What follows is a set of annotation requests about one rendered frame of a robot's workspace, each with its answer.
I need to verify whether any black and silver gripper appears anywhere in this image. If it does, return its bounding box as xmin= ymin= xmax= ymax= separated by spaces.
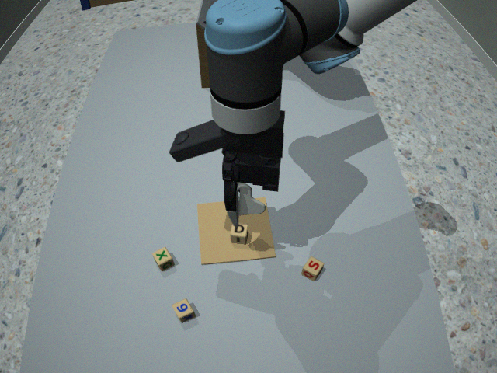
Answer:
xmin=221 ymin=110 xmax=285 ymax=228

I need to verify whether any tan square mat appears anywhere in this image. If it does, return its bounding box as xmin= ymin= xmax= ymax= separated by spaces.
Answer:
xmin=197 ymin=197 xmax=276 ymax=265

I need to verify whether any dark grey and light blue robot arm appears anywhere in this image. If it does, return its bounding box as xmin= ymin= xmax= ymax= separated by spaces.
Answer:
xmin=169 ymin=0 xmax=417 ymax=162

